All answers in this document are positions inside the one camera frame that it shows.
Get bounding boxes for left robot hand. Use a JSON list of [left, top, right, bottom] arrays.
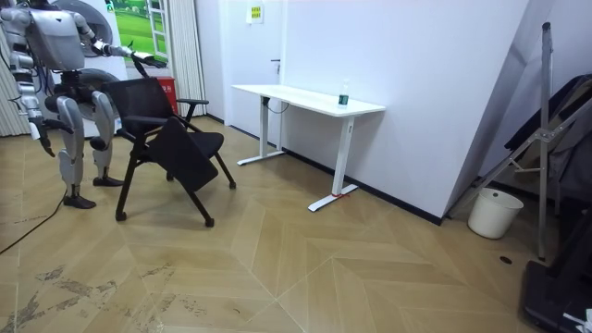
[[130, 50, 168, 70]]

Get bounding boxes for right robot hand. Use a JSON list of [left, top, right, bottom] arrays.
[[28, 117, 75, 158]]

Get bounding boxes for white washing machine tower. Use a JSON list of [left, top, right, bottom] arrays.
[[45, 0, 130, 140]]

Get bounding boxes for robot legs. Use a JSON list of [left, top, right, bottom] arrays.
[[43, 89, 126, 210]]

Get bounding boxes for white pleated curtain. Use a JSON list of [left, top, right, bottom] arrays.
[[166, 0, 208, 118], [0, 27, 31, 138]]

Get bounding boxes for red box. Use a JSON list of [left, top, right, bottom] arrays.
[[155, 76, 179, 116]]

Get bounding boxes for black mesh folding chair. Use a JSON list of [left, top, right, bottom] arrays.
[[101, 77, 238, 228]]

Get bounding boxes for robot body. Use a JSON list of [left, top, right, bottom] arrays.
[[18, 0, 93, 105]]

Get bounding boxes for white door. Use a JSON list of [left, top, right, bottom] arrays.
[[225, 0, 287, 136]]

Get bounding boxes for white desk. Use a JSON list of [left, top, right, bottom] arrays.
[[230, 83, 387, 214]]

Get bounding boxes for clear plastic bottle green label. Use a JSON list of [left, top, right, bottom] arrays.
[[337, 78, 352, 109]]

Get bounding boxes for white plastic bucket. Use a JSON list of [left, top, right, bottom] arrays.
[[466, 186, 525, 241]]

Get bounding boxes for silver metal stand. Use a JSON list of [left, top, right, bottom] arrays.
[[445, 21, 592, 262]]

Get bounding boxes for black folded case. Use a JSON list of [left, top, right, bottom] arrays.
[[503, 72, 592, 204]]

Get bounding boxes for black machine base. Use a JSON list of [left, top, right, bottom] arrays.
[[521, 198, 592, 333]]

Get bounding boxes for green landscape wall poster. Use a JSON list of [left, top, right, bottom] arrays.
[[105, 0, 170, 65]]

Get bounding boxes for black floor cable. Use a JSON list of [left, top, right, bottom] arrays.
[[0, 188, 68, 256]]

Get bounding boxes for yellow wall sign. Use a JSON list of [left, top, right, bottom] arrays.
[[245, 1, 265, 26]]

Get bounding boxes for black desk cable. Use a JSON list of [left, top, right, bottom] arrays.
[[262, 95, 290, 116]]

